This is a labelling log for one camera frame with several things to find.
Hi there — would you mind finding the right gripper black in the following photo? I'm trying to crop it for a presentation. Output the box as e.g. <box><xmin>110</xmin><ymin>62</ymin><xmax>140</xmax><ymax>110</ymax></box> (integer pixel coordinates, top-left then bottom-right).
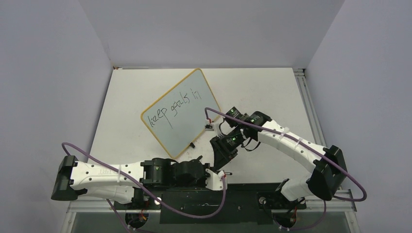
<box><xmin>210</xmin><ymin>126</ymin><xmax>245</xmax><ymax>169</ymax></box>

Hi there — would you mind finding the yellow framed whiteboard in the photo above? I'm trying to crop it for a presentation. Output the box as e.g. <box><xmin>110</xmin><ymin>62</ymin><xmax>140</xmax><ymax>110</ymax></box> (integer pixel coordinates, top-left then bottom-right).
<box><xmin>140</xmin><ymin>68</ymin><xmax>221</xmax><ymax>159</ymax></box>

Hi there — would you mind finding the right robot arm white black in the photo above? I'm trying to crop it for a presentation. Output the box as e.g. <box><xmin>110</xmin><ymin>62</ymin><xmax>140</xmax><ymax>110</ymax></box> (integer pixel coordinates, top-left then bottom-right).
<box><xmin>210</xmin><ymin>107</ymin><xmax>347</xmax><ymax>208</ymax></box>

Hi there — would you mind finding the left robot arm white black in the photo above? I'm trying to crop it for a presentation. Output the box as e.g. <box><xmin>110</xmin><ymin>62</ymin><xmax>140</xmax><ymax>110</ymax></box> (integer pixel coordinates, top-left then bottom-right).
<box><xmin>51</xmin><ymin>155</ymin><xmax>210</xmax><ymax>209</ymax></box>

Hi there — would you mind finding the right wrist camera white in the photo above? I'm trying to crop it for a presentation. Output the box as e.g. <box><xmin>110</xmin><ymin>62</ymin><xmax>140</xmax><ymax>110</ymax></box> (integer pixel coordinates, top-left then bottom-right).
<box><xmin>205</xmin><ymin>118</ymin><xmax>225</xmax><ymax>136</ymax></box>

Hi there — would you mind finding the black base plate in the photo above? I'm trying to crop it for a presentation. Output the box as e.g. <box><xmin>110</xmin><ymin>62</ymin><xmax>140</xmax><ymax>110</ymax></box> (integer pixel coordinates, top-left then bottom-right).
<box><xmin>114</xmin><ymin>183</ymin><xmax>309</xmax><ymax>225</ymax></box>

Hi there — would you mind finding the aluminium frame rail right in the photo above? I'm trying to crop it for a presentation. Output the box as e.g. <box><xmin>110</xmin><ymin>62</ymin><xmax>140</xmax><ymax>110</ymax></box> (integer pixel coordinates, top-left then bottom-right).
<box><xmin>292</xmin><ymin>68</ymin><xmax>327</xmax><ymax>146</ymax></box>

